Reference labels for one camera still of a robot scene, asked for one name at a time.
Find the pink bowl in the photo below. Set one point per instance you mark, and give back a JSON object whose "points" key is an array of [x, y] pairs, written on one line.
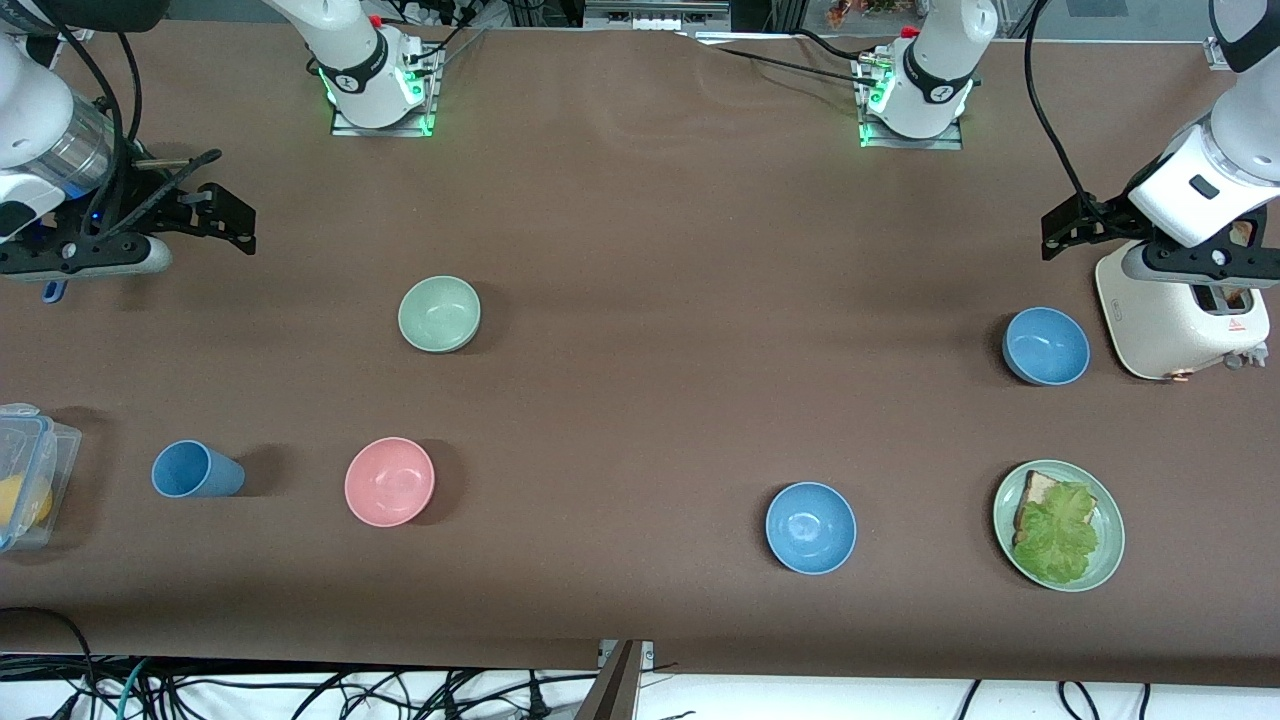
{"points": [[390, 482]]}

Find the green lettuce leaf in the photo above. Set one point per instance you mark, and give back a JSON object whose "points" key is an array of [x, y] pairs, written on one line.
{"points": [[1055, 535]]}

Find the blue cup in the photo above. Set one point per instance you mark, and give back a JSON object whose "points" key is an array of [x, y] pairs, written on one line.
{"points": [[200, 470]]}

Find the cream toaster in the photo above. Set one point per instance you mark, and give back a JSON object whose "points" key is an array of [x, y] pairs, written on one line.
{"points": [[1170, 330]]}

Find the brown toast slice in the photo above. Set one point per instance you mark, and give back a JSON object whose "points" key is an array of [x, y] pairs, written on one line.
{"points": [[1243, 233]]}

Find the green plate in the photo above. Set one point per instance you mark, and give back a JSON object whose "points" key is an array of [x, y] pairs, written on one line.
{"points": [[1110, 530]]}

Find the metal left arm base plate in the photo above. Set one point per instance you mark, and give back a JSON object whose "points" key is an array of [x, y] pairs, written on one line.
{"points": [[900, 144]]}

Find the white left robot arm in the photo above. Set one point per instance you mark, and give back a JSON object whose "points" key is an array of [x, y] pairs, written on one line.
{"points": [[940, 70]]}

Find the clear plastic container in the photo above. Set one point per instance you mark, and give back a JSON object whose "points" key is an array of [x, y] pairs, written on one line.
{"points": [[60, 450]]}

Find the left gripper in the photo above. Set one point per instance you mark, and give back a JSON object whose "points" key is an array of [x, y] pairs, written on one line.
{"points": [[1098, 217]]}

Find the power strip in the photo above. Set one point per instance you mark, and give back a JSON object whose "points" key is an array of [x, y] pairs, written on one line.
{"points": [[430, 10]]}

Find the colourful snack bag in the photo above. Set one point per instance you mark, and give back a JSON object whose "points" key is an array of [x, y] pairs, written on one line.
{"points": [[850, 10]]}

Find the small metal bracket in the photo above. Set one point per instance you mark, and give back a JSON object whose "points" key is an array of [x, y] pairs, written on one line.
{"points": [[648, 652]]}

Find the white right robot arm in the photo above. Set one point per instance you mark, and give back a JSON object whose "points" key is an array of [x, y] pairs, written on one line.
{"points": [[350, 60]]}

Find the metal corner rail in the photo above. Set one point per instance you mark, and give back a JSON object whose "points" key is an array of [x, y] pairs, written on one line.
{"points": [[1215, 55]]}

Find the bread slice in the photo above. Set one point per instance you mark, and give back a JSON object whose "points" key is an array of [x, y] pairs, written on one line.
{"points": [[1040, 488]]}

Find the blue bowl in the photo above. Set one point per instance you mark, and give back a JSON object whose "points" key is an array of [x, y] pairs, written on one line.
{"points": [[810, 528], [1045, 345]]}

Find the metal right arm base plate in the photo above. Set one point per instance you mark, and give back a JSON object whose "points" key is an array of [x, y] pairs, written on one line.
{"points": [[350, 130]]}

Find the small blue object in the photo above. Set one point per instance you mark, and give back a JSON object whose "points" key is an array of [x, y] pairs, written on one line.
{"points": [[52, 291]]}

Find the dark wedge-shaped post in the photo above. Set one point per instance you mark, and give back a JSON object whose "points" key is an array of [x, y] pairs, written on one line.
{"points": [[615, 690]]}

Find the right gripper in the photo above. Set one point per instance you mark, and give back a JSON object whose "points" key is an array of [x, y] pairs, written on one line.
{"points": [[140, 203]]}

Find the green bowl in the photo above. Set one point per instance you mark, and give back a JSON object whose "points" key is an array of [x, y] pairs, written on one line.
{"points": [[440, 315]]}

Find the yellow food item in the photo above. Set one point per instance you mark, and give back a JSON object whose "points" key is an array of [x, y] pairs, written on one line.
{"points": [[10, 497]]}

